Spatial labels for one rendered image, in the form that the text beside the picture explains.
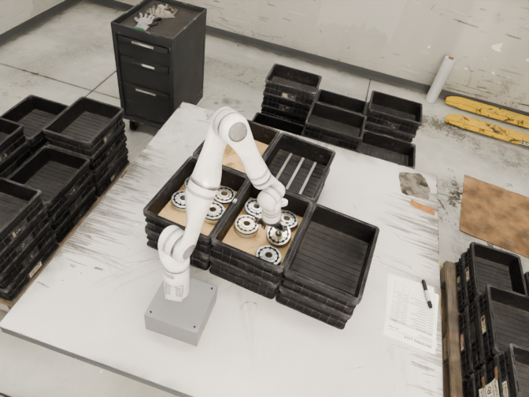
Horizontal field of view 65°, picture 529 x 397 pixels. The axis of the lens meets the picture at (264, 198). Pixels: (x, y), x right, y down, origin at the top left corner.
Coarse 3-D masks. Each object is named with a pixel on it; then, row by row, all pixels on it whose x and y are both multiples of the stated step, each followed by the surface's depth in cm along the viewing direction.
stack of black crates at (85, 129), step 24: (72, 120) 261; (96, 120) 267; (120, 120) 263; (48, 144) 244; (72, 144) 240; (96, 144) 243; (120, 144) 272; (96, 168) 252; (120, 168) 283; (96, 192) 264
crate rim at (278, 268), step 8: (248, 184) 181; (288, 192) 181; (304, 200) 179; (232, 208) 170; (304, 216) 173; (216, 232) 160; (296, 232) 166; (216, 240) 157; (296, 240) 163; (224, 248) 157; (232, 248) 156; (240, 256) 156; (248, 256) 155; (256, 256) 155; (288, 256) 157; (264, 264) 154; (272, 264) 153; (280, 272) 154
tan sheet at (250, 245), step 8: (232, 224) 177; (232, 232) 174; (264, 232) 177; (224, 240) 171; (232, 240) 171; (240, 240) 172; (248, 240) 172; (256, 240) 173; (264, 240) 174; (240, 248) 169; (248, 248) 169; (256, 248) 170; (280, 248) 172; (288, 248) 172; (280, 264) 166
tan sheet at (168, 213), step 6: (222, 186) 192; (168, 204) 180; (162, 210) 177; (168, 210) 177; (174, 210) 178; (162, 216) 175; (168, 216) 175; (174, 216) 176; (180, 216) 176; (186, 216) 177; (180, 222) 174; (186, 222) 174; (204, 222) 176; (204, 228) 173; (210, 228) 174; (204, 234) 171
